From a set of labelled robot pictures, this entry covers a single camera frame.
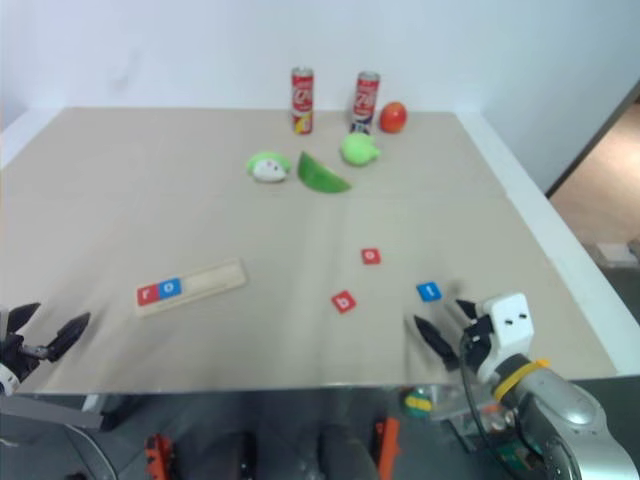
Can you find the green circuit board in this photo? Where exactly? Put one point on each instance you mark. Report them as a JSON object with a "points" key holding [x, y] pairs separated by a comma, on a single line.
{"points": [[515, 454]]}

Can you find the small cardboard box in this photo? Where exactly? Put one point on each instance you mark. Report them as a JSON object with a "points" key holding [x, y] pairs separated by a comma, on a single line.
{"points": [[615, 252]]}

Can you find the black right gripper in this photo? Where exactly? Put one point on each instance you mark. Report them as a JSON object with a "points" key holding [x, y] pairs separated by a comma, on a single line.
{"points": [[477, 342]]}

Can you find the blue tile letter t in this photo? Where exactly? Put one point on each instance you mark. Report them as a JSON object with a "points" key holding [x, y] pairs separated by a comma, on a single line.
{"points": [[429, 291]]}

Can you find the green melon slice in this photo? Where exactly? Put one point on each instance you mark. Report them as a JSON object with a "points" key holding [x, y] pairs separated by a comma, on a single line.
{"points": [[317, 176]]}

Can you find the green and yellow ball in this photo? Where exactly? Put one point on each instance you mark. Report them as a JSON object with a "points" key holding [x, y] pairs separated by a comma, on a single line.
{"points": [[417, 404]]}

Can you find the red can with dark base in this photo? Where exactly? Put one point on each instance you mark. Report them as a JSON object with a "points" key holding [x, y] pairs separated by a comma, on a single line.
{"points": [[366, 102]]}

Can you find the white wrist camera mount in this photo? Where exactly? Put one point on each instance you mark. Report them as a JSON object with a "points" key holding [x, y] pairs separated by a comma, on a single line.
{"points": [[510, 320], [7, 380]]}

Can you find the red apple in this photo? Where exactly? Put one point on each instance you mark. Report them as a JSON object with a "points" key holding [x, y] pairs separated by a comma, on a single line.
{"points": [[393, 117]]}

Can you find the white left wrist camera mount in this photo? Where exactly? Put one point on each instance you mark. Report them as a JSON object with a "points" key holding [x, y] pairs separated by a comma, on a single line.
{"points": [[7, 380]]}

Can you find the plain green plush toy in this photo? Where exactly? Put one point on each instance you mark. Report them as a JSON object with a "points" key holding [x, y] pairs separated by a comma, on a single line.
{"points": [[359, 149]]}

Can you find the green and white plush toy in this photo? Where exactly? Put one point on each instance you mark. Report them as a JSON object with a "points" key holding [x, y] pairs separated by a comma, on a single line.
{"points": [[268, 168]]}

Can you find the beige table cover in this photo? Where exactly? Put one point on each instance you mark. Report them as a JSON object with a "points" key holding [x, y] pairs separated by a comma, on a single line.
{"points": [[280, 240]]}

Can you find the orange tool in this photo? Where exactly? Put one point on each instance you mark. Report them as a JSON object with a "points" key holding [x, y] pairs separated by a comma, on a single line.
{"points": [[160, 457], [387, 447]]}

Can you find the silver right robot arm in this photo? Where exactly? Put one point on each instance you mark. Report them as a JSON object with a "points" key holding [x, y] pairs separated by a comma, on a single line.
{"points": [[565, 410]]}

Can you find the blue block with round hole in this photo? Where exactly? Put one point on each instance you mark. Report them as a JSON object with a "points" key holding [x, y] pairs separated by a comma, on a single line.
{"points": [[171, 287]]}

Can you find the red tile letter b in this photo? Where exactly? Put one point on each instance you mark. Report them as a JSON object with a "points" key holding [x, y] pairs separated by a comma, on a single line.
{"points": [[344, 302]]}

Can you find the red can with yellow base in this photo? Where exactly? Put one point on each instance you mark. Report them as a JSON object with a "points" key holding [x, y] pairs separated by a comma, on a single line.
{"points": [[302, 100]]}

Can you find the wooden letter tray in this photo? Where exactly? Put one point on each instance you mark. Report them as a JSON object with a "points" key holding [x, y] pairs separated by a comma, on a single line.
{"points": [[205, 282]]}

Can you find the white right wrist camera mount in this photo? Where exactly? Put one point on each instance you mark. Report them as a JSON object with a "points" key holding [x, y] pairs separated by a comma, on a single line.
{"points": [[510, 320]]}

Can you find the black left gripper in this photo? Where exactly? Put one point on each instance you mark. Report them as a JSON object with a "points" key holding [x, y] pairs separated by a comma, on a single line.
{"points": [[22, 352]]}

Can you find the clear plastic box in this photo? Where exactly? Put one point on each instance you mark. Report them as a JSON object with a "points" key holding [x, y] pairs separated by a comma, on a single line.
{"points": [[452, 405]]}

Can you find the red block with hole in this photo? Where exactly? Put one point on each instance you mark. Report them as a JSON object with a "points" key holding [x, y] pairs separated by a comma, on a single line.
{"points": [[147, 294]]}

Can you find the grey metal beam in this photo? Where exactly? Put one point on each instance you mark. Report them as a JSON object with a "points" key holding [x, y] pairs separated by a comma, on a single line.
{"points": [[50, 412]]}

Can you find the red letter block o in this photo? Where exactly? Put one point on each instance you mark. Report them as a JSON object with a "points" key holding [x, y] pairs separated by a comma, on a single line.
{"points": [[371, 256]]}

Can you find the yellow zip tie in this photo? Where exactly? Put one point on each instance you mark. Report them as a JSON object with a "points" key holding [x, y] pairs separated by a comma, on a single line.
{"points": [[520, 375]]}

